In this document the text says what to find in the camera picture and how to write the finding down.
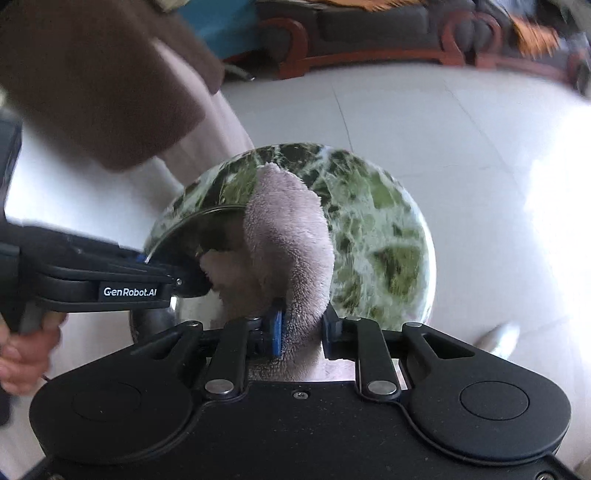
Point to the orange fringed cloth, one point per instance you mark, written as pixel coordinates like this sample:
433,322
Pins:
355,3
538,37

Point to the dark sofa with wooden frame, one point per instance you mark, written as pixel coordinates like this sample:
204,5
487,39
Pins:
531,69
369,41

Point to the steel bowl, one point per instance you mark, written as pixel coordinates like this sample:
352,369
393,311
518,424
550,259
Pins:
207,230

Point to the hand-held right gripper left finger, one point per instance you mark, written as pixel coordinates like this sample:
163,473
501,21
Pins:
277,330

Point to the round green marble table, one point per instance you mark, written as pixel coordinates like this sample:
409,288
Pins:
378,221

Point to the person's left hand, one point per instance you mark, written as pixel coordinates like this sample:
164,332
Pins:
23,360

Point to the white sneaker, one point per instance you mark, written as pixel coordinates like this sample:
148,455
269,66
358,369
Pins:
501,339

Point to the pink fluffy towel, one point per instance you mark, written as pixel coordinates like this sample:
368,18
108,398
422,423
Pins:
286,230

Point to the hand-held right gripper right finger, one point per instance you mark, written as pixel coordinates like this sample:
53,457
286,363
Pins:
330,331

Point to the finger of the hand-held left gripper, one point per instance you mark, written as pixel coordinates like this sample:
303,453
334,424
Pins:
194,281
134,257

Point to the blue object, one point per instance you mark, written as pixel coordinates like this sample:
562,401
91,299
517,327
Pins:
217,23

